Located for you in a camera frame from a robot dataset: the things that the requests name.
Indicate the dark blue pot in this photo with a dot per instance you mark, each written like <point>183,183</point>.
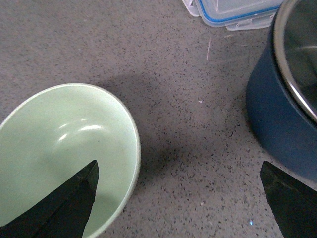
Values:
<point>281,94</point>

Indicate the clear blue-sealed container lid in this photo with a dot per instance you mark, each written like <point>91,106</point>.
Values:
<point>235,15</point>

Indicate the green bowl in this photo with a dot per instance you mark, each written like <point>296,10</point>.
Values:
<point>54,134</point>

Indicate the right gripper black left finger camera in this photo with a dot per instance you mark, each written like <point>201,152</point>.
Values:
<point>63,213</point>

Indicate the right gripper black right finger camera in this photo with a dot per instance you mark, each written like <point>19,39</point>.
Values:
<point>294,204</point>

